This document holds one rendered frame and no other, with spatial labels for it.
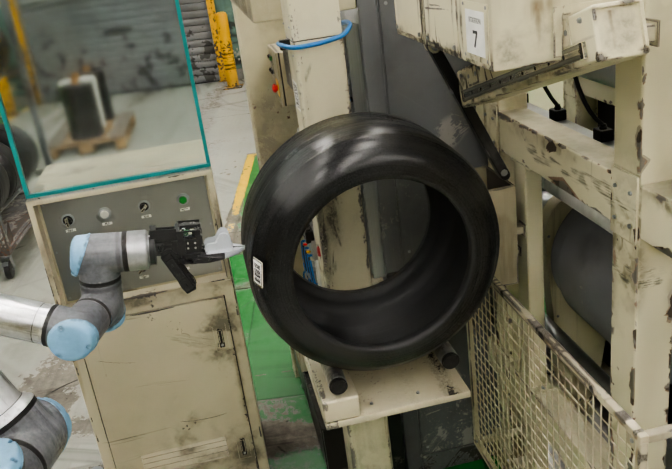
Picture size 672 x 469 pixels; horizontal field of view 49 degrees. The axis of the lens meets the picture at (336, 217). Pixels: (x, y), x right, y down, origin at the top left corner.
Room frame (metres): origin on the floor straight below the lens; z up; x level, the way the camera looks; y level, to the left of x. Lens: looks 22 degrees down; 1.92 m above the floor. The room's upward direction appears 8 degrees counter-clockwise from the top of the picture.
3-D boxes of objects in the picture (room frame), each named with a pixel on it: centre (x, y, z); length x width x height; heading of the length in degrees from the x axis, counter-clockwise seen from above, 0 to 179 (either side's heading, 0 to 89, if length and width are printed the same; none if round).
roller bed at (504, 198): (1.96, -0.40, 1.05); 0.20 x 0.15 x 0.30; 9
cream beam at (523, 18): (1.61, -0.38, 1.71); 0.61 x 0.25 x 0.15; 9
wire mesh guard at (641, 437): (1.51, -0.43, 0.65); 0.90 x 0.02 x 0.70; 9
